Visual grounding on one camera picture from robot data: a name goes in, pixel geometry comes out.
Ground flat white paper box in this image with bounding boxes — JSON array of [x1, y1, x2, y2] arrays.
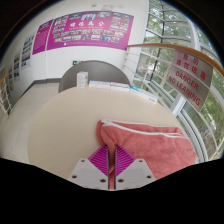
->
[[88, 79, 112, 91], [109, 81, 132, 93]]

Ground upright white carton box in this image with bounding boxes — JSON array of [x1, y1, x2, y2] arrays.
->
[[76, 71, 90, 89]]

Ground white photo wall poster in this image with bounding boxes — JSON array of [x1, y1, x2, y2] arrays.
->
[[12, 52, 22, 82], [20, 32, 36, 70]]

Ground flat white and blue box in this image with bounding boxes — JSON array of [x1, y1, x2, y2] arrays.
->
[[130, 85, 160, 105]]

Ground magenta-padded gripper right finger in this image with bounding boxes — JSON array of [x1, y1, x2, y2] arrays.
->
[[114, 144, 158, 191]]

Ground grey round-backed chair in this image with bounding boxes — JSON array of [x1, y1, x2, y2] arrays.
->
[[58, 59, 131, 94]]

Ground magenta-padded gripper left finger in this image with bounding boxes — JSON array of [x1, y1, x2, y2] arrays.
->
[[68, 144, 110, 191]]

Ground small magenta text poster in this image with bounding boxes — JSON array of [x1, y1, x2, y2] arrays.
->
[[31, 19, 55, 56]]

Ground large magenta photo poster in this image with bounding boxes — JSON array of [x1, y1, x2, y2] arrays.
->
[[46, 10, 135, 52]]

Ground white railing with wooden handrail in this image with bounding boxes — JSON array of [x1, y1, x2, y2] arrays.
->
[[0, 74, 13, 117], [122, 42, 224, 164]]

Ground white sign with red letters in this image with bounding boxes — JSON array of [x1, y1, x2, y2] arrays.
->
[[165, 64, 211, 113]]

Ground pink towel with white trim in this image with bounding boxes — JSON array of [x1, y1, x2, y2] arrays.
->
[[95, 118, 199, 181]]

